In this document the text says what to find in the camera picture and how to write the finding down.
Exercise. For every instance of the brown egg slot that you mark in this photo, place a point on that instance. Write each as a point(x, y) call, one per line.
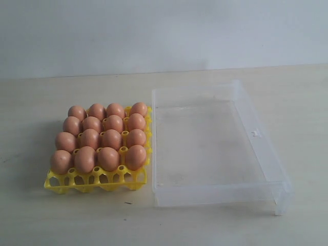
point(78, 112)
point(98, 111)
point(140, 108)
point(115, 109)

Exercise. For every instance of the brown egg column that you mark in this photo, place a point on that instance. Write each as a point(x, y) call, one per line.
point(92, 122)

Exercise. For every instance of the brown egg mid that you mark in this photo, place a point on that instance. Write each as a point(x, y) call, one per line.
point(89, 137)

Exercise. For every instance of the clear plastic bin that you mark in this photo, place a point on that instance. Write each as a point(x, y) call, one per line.
point(209, 147)

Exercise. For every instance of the yellow plastic egg tray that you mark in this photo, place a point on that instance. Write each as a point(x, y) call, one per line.
point(100, 178)

